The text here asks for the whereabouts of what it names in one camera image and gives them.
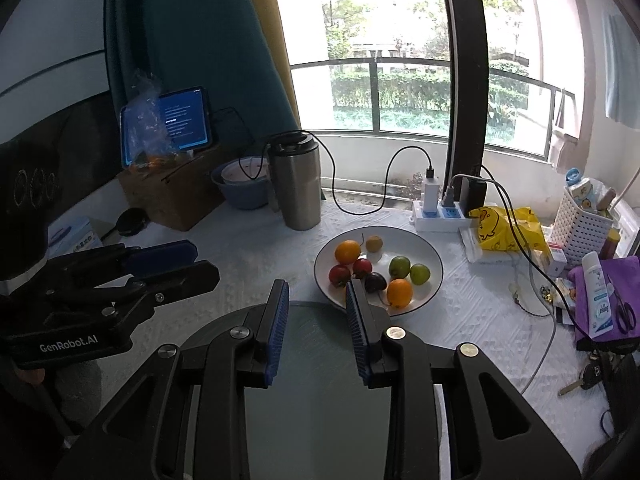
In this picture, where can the blue bowl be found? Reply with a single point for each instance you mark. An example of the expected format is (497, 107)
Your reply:
(240, 196)

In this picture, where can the car key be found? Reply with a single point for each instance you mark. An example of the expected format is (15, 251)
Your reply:
(585, 379)

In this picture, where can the yellow curtain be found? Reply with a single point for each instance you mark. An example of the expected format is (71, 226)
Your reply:
(265, 20)

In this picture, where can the white plate with dark rim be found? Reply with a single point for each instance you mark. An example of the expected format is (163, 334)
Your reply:
(425, 250)

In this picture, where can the person's left hand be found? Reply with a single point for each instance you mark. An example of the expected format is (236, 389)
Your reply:
(30, 376)

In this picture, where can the clear blue plastic bag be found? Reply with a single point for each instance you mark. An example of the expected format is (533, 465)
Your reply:
(142, 130)

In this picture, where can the small yellow plum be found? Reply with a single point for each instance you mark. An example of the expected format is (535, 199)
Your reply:
(374, 243)

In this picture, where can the small white box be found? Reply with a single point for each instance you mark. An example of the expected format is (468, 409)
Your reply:
(556, 260)

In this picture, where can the black power bank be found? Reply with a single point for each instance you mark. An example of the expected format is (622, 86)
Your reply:
(622, 385)

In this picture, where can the black scissors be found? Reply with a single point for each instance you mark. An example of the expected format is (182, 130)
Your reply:
(622, 310)

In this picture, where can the white textured tablecloth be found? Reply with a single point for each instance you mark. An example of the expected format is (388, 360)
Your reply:
(475, 335)

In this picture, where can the teal curtain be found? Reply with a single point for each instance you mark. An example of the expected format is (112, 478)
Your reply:
(200, 35)

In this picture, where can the black charger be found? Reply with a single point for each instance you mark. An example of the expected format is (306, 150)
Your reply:
(474, 195)

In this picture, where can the light blue hanging towel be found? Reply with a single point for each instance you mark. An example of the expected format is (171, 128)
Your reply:
(620, 70)

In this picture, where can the stainless steel tumbler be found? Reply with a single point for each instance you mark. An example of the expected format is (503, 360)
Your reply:
(295, 185)

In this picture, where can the white charger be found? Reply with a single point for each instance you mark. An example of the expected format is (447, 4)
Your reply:
(431, 192)

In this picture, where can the green lime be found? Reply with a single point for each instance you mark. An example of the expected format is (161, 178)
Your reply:
(420, 273)

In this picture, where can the red tomato with stem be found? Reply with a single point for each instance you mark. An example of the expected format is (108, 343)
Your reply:
(340, 275)

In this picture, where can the tablet with lit screen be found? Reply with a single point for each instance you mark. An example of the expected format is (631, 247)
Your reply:
(187, 120)

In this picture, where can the white power strip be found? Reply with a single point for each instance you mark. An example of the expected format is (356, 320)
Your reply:
(435, 220)

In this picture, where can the black window post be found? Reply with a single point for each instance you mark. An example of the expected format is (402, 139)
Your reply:
(465, 60)

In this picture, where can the black round disc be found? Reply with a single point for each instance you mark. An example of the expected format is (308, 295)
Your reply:
(132, 221)

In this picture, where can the white inner bowl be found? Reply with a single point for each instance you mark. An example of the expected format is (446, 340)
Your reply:
(245, 171)

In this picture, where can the green apple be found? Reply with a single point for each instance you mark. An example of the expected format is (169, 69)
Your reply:
(399, 266)

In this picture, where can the yellow plastic bag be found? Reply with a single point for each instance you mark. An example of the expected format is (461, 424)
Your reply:
(500, 232)

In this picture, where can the dark purple plum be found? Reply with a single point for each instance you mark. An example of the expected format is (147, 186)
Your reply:
(375, 282)

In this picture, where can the blue and white tissue pack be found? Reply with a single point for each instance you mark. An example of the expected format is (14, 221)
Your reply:
(75, 237)

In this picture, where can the brown box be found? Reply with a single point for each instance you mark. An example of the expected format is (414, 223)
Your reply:
(175, 200)

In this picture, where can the grey round mat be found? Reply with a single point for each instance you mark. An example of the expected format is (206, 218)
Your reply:
(315, 360)

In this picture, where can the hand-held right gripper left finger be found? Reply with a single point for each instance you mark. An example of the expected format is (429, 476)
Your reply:
(277, 330)

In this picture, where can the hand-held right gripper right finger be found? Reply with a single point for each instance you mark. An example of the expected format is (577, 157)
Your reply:
(356, 330)

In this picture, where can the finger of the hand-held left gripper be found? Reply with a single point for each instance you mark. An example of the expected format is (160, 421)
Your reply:
(175, 280)
(160, 255)

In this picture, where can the orange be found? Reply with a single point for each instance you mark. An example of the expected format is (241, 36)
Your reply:
(400, 292)
(347, 251)

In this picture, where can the balcony railing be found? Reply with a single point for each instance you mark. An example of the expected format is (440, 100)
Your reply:
(375, 62)

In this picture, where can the purple cloth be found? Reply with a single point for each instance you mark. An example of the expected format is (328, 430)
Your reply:
(627, 270)

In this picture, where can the white plastic basket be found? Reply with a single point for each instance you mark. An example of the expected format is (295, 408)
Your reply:
(580, 225)

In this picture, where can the white tube with blue label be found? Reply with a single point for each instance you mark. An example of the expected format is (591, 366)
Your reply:
(597, 295)

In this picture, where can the red cherry tomato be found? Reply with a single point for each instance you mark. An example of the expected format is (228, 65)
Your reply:
(362, 267)

